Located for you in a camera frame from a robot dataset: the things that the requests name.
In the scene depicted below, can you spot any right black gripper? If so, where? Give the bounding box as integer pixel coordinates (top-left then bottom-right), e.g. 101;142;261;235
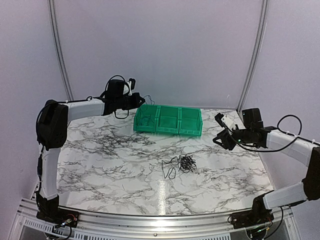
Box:
213;128;253;151

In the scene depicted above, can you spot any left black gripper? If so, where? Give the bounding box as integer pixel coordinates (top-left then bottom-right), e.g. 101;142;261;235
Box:
115;92;145;110

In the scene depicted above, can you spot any blue wire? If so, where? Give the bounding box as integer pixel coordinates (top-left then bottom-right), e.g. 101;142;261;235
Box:
138;94;156;127
138;114;154;127

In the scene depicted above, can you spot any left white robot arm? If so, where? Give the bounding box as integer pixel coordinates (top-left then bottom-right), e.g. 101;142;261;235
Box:
35;75;145;223

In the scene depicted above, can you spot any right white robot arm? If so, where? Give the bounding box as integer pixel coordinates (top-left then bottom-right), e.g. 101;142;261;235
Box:
212;108;320;224

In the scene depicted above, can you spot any left green storage bin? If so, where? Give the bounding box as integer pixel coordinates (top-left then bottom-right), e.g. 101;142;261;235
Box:
133;104;160;133

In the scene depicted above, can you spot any middle green storage bin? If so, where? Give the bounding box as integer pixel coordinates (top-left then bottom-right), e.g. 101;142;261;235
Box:
156;105;181;135

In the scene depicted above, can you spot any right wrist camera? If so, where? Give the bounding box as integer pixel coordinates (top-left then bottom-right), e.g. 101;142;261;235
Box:
214;113;238;131

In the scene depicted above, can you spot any black wire tangle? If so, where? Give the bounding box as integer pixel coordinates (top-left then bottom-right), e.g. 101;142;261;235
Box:
161;154;198;180

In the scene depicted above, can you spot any right aluminium frame post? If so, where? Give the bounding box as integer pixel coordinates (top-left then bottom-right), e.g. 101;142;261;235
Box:
236;0;269;113

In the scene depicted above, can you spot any aluminium frame post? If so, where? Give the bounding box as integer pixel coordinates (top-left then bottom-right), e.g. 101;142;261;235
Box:
236;0;269;113
47;0;75;101

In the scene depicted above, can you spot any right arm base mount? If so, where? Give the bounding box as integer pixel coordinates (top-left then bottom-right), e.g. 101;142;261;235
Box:
227;209;274;229

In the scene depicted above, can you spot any left aluminium frame post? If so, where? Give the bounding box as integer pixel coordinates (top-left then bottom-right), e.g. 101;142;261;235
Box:
47;0;75;101

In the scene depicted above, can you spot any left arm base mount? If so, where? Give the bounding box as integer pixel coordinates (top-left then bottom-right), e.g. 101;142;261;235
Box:
36;207;80;228

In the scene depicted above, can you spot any front aluminium rail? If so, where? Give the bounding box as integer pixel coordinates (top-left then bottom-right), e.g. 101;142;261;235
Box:
8;198;301;240

